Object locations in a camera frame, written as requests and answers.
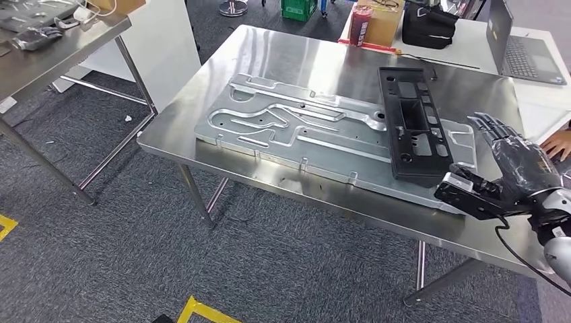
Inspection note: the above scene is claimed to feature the dark grey laptop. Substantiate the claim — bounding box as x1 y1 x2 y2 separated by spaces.
485 0 568 86

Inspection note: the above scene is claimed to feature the green plastic crate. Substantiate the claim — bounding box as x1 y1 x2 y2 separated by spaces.
280 0 319 23

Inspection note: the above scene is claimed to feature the grey tool tray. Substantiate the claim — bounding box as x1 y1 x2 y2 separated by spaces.
0 0 86 34

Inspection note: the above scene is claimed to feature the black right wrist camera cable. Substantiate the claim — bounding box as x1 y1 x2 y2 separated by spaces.
494 216 571 297

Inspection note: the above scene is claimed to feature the black plastic frame part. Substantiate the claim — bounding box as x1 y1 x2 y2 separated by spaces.
377 67 455 188

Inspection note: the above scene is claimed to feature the spare grey robot hand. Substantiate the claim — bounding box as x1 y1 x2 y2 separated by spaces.
11 26 64 52

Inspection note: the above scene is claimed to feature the white charger with cable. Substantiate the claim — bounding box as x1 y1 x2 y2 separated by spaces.
54 0 118 31

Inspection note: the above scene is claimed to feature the black bag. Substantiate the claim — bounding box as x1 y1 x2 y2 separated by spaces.
401 1 461 50

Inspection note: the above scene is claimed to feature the large cardboard box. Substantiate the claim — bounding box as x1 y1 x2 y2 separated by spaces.
356 0 406 48

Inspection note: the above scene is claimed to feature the stainless steel workbench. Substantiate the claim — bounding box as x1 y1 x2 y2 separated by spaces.
137 24 554 308

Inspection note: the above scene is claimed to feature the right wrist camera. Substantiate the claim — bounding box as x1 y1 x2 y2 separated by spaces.
433 171 532 221

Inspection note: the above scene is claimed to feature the chrome stanchion base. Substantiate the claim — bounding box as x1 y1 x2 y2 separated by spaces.
217 0 249 18

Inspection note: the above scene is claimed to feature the red canister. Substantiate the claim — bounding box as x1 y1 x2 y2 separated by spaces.
348 5 374 47

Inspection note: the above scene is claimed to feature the red flat strip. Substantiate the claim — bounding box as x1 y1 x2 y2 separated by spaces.
337 38 399 56

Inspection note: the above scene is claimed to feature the stamped grey metal panel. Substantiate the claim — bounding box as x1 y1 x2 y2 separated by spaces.
193 72 479 216

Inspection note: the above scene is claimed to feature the yellow floor tape square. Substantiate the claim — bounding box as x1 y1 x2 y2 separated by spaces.
0 213 20 243

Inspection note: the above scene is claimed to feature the small stainless steel table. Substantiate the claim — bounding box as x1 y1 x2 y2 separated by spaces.
0 11 159 207

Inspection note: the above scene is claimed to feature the small cardboard box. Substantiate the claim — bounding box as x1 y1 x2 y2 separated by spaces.
86 0 147 17

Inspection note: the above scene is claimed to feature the person's left hand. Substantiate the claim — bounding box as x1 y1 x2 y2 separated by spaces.
539 129 571 162

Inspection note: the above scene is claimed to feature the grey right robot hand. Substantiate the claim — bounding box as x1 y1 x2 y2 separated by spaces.
448 111 564 204

